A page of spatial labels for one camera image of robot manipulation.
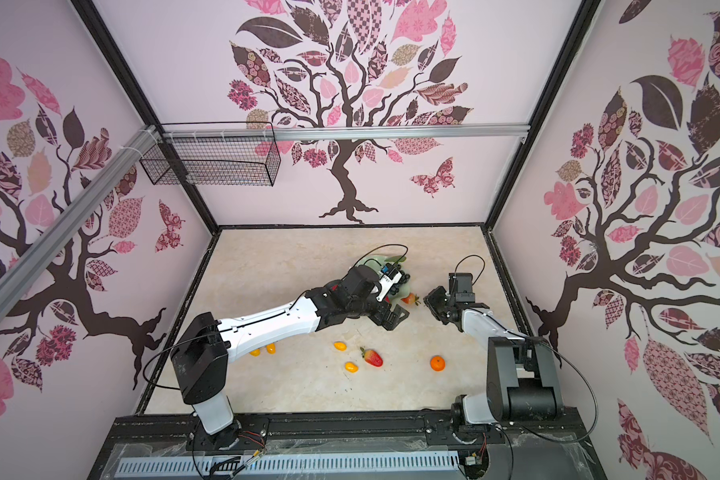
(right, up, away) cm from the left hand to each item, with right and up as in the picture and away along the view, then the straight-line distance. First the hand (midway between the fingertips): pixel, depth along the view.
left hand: (395, 309), depth 80 cm
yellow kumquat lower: (-12, -18, +4) cm, 22 cm away
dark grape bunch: (+2, +13, +17) cm, 21 cm away
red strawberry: (+7, 0, +15) cm, 17 cm away
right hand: (+11, +2, +13) cm, 18 cm away
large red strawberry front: (-7, -15, +5) cm, 17 cm away
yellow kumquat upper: (-16, -13, +8) cm, 22 cm away
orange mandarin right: (+12, -16, +4) cm, 21 cm away
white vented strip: (-27, -35, -10) cm, 46 cm away
